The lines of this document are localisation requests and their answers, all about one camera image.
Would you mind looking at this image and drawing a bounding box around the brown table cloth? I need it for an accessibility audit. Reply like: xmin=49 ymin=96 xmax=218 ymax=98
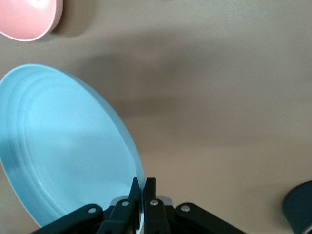
xmin=0 ymin=0 xmax=312 ymax=234

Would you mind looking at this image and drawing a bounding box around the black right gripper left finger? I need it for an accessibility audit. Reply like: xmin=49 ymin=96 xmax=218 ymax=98
xmin=31 ymin=177 xmax=143 ymax=234

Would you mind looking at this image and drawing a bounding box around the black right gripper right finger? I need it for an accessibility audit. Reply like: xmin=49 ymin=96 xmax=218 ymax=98
xmin=143 ymin=177 xmax=247 ymax=234

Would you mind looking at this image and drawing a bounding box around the black pot blue handle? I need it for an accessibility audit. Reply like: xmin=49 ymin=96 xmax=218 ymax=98
xmin=282 ymin=180 xmax=312 ymax=234

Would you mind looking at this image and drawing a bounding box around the light blue plate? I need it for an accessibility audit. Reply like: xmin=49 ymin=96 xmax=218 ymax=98
xmin=0 ymin=63 xmax=145 ymax=231

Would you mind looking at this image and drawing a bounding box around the pink bowl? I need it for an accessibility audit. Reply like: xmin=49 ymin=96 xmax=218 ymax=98
xmin=0 ymin=0 xmax=63 ymax=41

